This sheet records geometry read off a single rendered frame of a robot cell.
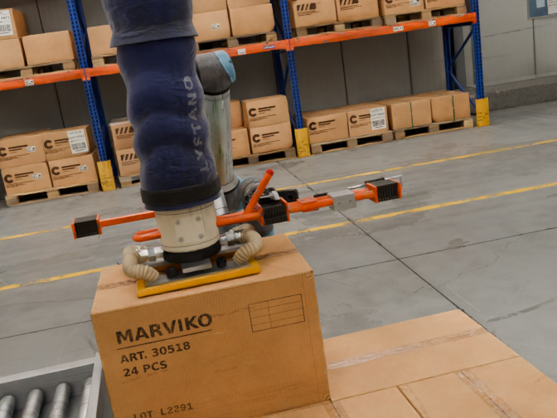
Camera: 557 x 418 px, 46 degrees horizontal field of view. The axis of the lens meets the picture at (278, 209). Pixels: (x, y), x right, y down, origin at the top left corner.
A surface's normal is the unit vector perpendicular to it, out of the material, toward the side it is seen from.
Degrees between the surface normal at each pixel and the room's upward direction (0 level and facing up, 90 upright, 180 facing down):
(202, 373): 90
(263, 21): 93
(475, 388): 0
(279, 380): 90
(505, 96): 90
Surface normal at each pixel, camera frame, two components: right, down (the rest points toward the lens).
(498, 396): -0.14, -0.96
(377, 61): 0.18, 0.22
